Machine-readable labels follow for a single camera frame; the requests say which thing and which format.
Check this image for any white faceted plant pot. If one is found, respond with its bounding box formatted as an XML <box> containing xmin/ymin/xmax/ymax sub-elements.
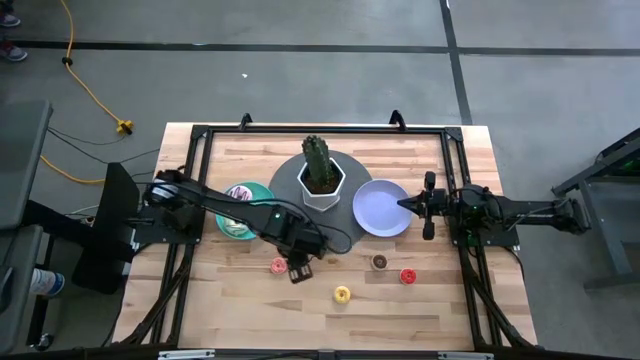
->
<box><xmin>296</xmin><ymin>156</ymin><xmax>348</xmax><ymax>213</ymax></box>

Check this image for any lavender plate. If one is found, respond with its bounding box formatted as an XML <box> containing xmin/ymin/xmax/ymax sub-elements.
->
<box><xmin>351</xmin><ymin>178</ymin><xmax>414</xmax><ymax>239</ymax></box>

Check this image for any yellow extension cord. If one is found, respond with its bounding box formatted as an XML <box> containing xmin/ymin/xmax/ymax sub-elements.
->
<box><xmin>39</xmin><ymin>0</ymin><xmax>135</xmax><ymax>185</ymax></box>

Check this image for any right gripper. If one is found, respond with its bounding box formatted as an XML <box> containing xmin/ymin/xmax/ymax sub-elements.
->
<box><xmin>397</xmin><ymin>171</ymin><xmax>454</xmax><ymax>242</ymax></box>

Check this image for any black aluminium rig frame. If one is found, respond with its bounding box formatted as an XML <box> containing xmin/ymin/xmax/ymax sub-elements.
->
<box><xmin>112</xmin><ymin>109</ymin><xmax>539</xmax><ymax>351</ymax></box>

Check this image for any teal plate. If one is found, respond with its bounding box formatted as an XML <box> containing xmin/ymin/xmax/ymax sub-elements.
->
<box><xmin>215</xmin><ymin>180</ymin><xmax>276</xmax><ymax>242</ymax></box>

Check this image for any white and blue cup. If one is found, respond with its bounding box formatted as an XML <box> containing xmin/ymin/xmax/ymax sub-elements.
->
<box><xmin>28</xmin><ymin>268</ymin><xmax>66</xmax><ymax>298</ymax></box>

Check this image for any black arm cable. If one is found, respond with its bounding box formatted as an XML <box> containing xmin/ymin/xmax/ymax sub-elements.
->
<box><xmin>259</xmin><ymin>197</ymin><xmax>353</xmax><ymax>255</ymax></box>

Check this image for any green cactus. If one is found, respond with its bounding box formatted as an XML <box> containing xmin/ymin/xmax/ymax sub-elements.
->
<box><xmin>300</xmin><ymin>134</ymin><xmax>336</xmax><ymax>195</ymax></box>

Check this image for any thin black floor cable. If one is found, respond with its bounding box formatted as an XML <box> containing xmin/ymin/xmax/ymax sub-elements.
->
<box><xmin>47</xmin><ymin>127</ymin><xmax>161</xmax><ymax>166</ymax></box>

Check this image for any black monitor on stand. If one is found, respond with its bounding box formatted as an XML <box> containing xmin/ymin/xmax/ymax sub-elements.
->
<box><xmin>22</xmin><ymin>162</ymin><xmax>144</xmax><ymax>296</ymax></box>

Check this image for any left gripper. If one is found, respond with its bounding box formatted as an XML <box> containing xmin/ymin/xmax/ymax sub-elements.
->
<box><xmin>282</xmin><ymin>225</ymin><xmax>329</xmax><ymax>285</ymax></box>

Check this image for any white table bracket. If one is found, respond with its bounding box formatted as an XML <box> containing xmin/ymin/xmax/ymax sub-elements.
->
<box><xmin>438</xmin><ymin>351</ymin><xmax>495</xmax><ymax>360</ymax></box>
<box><xmin>158</xmin><ymin>349</ymin><xmax>216</xmax><ymax>360</ymax></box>

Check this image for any round gray mat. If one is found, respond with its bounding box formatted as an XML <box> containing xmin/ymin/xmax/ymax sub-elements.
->
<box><xmin>268</xmin><ymin>148</ymin><xmax>374</xmax><ymax>254</ymax></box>

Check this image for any gray side table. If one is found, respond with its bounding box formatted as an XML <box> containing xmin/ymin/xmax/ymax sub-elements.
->
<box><xmin>0</xmin><ymin>99</ymin><xmax>54</xmax><ymax>231</ymax></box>
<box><xmin>0</xmin><ymin>224</ymin><xmax>44</xmax><ymax>346</ymax></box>

